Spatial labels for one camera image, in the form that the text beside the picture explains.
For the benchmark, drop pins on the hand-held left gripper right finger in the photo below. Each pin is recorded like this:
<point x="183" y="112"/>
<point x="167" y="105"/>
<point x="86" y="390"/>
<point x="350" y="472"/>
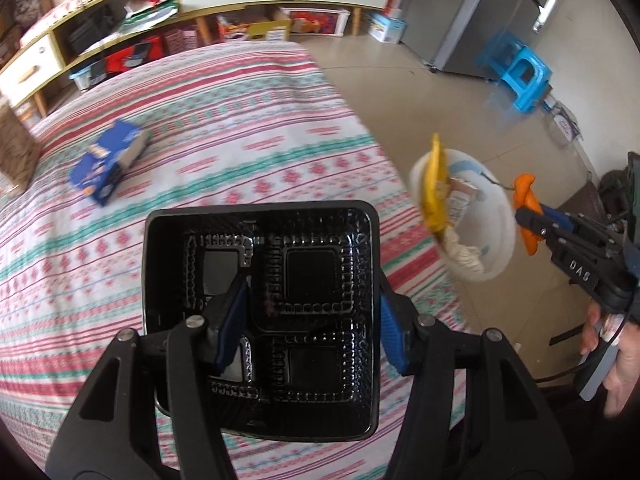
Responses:
<point x="392" y="330"/>

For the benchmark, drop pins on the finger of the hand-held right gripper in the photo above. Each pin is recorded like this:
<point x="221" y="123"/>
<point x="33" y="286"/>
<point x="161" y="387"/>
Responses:
<point x="545" y="217"/>

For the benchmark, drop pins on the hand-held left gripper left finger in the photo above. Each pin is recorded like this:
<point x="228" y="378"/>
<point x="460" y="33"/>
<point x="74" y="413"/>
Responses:
<point x="230" y="320"/>

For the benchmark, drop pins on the orange peel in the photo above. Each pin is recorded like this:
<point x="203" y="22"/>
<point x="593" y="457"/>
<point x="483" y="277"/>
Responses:
<point x="525" y="185"/>

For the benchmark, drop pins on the white round bin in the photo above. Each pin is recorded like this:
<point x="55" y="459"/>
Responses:
<point x="495" y="230"/>

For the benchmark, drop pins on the pale blue milk carton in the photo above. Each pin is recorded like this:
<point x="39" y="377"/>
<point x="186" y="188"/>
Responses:
<point x="462" y="200"/>

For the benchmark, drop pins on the cream paper tissue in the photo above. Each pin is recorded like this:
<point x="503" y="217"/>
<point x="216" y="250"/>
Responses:
<point x="465" y="255"/>

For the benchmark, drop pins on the black plastic meal tray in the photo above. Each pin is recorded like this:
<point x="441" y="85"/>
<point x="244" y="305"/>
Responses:
<point x="305" y="270"/>

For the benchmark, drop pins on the yellow snack packet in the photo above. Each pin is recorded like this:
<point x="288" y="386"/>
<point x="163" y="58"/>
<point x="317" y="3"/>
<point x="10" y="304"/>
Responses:
<point x="434" y="185"/>

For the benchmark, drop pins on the person's right hand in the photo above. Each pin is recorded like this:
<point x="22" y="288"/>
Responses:
<point x="627" y="365"/>

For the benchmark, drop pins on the blue white plastic bag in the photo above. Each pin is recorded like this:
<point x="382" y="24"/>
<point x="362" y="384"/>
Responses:
<point x="565" y="122"/>

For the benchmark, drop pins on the blue plastic stool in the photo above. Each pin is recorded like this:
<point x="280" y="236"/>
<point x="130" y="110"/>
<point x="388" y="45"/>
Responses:
<point x="520" y="67"/>

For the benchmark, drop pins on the patterned striped blanket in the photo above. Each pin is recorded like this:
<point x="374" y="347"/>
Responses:
<point x="250" y="135"/>

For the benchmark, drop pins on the blue cardboard box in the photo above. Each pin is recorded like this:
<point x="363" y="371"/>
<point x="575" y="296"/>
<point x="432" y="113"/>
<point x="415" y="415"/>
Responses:
<point x="107" y="155"/>

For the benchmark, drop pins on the grey refrigerator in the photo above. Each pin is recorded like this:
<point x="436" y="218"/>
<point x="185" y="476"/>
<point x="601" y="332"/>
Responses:
<point x="475" y="10"/>

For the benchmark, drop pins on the blue and white box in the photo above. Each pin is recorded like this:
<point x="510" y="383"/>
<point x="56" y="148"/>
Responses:
<point x="387" y="26"/>

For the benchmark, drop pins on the red cardboard box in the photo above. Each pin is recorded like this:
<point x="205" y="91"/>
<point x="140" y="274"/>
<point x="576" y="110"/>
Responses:
<point x="135" y="56"/>

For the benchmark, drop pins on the pink patterned box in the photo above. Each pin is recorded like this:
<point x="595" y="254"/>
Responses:
<point x="181" y="41"/>

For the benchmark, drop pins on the blue plastic storage bin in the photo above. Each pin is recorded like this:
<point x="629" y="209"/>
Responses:
<point x="89" y="74"/>

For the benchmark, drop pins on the long wooden white cabinet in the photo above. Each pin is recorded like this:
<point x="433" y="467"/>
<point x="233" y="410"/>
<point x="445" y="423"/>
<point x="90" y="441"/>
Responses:
<point x="201" y="30"/>

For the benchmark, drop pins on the yellow printed cardboard box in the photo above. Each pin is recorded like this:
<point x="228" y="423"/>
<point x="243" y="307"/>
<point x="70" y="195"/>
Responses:
<point x="255" y="29"/>

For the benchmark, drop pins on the white box with red print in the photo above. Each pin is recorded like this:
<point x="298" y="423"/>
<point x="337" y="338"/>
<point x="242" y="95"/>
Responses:
<point x="315" y="22"/>

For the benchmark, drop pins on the black electronics box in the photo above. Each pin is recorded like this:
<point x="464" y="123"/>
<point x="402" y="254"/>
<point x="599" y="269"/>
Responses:
<point x="92" y="30"/>

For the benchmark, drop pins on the small white cabinet drawer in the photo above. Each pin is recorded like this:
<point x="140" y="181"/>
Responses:
<point x="27" y="67"/>

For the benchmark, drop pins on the red and green paper pile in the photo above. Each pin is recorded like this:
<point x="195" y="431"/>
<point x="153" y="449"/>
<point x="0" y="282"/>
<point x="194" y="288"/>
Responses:
<point x="150" y="2"/>

